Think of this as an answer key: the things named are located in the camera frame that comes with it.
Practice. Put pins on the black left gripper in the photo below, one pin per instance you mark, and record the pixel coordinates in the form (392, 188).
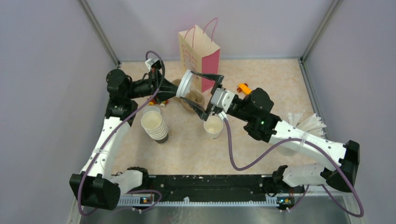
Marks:
(167, 90)

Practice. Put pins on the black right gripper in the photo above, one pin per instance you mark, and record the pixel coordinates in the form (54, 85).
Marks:
(218, 80)

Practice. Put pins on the white paper coffee cup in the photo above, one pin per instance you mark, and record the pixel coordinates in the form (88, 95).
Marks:
(213, 127)

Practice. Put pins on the white plastic cup lid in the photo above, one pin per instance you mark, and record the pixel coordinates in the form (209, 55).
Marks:
(185, 84)

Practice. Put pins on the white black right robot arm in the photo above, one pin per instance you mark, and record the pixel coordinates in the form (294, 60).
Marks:
(336, 164)

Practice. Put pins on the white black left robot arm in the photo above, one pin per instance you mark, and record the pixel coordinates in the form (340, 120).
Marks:
(95, 186)

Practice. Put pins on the red toy brick car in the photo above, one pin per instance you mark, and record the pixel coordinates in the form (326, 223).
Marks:
(158, 102)

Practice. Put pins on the stack of paper cups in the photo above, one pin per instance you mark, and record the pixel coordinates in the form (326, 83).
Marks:
(154, 125)

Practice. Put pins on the yellow toy brick car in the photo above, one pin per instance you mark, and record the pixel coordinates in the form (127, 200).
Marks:
(244, 88)

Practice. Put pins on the pink paper gift bag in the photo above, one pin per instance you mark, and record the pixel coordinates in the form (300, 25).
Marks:
(198, 51)

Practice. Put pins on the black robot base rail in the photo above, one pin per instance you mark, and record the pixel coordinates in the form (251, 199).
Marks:
(216, 188)

